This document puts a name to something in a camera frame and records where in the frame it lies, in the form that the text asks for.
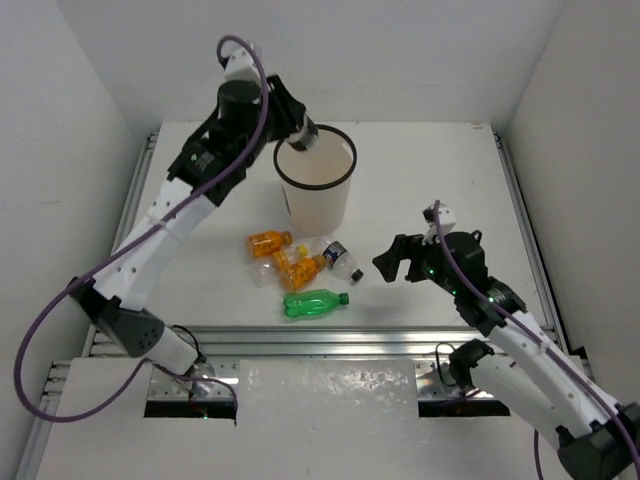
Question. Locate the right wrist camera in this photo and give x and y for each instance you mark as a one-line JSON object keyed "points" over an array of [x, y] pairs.
{"points": [[438, 218]]}

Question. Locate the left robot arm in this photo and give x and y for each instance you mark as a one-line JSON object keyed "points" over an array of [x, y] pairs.
{"points": [[213, 160]]}

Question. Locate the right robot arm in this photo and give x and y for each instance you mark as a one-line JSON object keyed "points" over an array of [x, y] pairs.
{"points": [[594, 435]]}

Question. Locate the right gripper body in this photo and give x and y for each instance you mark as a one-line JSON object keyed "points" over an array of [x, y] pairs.
{"points": [[426, 263]]}

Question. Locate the right aluminium side rail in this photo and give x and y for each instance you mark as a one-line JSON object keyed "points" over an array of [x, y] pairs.
{"points": [[544, 288]]}

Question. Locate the orange juice bottle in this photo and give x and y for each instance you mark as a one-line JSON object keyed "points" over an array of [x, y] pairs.
{"points": [[301, 273], [268, 242]]}

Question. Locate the aluminium side rail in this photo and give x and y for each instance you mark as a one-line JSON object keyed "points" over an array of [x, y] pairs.
{"points": [[544, 288], [135, 190]]}

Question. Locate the orange juice bottle middle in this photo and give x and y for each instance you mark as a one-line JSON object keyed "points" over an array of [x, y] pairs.
{"points": [[301, 273]]}

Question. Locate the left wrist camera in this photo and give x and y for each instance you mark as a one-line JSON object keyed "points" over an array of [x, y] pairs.
{"points": [[240, 65]]}

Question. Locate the clear bottle black label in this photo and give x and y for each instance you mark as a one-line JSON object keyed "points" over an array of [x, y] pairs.
{"points": [[305, 138]]}

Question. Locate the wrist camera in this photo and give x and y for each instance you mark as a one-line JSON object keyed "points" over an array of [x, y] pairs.
{"points": [[438, 218], [240, 65]]}

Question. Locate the orange juice bottle left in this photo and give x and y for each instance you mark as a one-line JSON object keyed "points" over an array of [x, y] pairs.
{"points": [[268, 242]]}

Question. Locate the left aluminium side rail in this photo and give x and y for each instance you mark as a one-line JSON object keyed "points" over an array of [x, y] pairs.
{"points": [[135, 190]]}

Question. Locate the clear bottle yellow cap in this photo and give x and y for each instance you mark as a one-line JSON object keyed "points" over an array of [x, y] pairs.
{"points": [[268, 269]]}

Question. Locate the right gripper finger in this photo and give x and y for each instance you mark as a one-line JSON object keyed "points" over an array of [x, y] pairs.
{"points": [[417, 241], [388, 262]]}

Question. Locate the aluminium front rail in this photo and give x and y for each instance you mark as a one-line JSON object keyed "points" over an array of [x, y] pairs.
{"points": [[325, 342]]}

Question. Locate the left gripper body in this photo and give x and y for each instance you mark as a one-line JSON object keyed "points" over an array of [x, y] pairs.
{"points": [[282, 112]]}

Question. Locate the green plastic bottle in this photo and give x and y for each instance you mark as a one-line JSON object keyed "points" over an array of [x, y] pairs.
{"points": [[313, 303]]}

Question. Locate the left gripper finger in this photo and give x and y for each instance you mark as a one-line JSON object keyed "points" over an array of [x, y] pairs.
{"points": [[287, 128], [285, 109]]}

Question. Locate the white bin with black rim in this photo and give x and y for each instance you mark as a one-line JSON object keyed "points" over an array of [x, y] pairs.
{"points": [[316, 183]]}

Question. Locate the clear bottle blue label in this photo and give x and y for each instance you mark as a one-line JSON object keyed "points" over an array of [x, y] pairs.
{"points": [[341, 262]]}

